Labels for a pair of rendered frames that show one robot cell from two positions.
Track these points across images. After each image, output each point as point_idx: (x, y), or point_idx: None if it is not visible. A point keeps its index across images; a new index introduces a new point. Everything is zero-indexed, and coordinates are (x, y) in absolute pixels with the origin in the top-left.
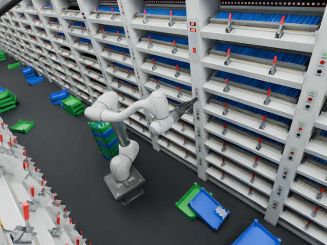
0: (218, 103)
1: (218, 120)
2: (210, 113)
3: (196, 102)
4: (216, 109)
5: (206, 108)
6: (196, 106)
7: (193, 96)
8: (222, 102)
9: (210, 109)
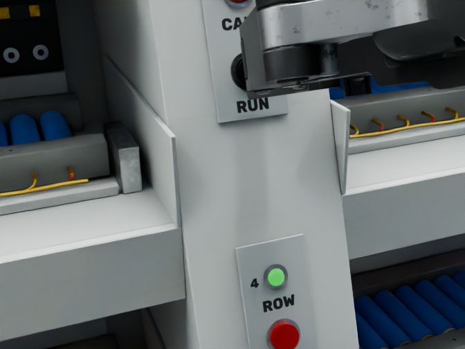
0: (404, 114)
1: (413, 343)
2: (426, 235)
3: (238, 152)
4: (451, 147)
5: (371, 179)
6: (252, 226)
7: (180, 74)
8: (432, 87)
9: (424, 167)
